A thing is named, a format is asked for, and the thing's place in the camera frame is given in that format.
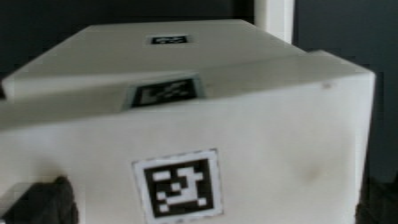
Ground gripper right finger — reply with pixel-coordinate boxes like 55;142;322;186
355;178;398;224

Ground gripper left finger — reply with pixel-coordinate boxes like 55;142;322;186
0;176;80;224

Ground white cabinet block with hole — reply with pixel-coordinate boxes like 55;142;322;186
0;51;375;224

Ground white cabinet body box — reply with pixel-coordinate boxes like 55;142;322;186
2;19;302;101

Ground white front fence bar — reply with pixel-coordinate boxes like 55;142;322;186
254;0;295;43

